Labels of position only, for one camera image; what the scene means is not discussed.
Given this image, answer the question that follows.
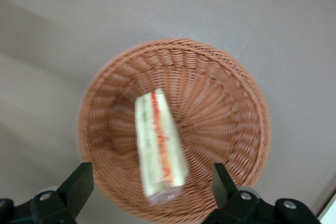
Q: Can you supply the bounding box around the white plastic tray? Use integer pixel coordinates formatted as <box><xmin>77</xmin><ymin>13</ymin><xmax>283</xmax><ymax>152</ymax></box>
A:
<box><xmin>318</xmin><ymin>197</ymin><xmax>336</xmax><ymax>224</ymax></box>

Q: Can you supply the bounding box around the plastic-wrapped triangle sandwich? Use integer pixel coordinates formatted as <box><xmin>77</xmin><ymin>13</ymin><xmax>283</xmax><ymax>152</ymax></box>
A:
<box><xmin>134</xmin><ymin>88</ymin><xmax>190</xmax><ymax>207</ymax></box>

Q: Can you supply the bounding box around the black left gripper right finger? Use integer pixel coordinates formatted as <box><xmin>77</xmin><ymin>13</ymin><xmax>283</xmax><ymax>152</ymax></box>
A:
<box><xmin>201</xmin><ymin>163</ymin><xmax>322</xmax><ymax>224</ymax></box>

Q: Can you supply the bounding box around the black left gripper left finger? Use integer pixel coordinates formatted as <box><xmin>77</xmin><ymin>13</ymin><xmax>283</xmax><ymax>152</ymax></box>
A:
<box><xmin>0</xmin><ymin>162</ymin><xmax>95</xmax><ymax>224</ymax></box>

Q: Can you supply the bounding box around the round brown wicker basket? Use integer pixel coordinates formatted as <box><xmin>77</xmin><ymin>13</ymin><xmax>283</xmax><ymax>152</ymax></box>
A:
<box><xmin>76</xmin><ymin>38</ymin><xmax>271</xmax><ymax>223</ymax></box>

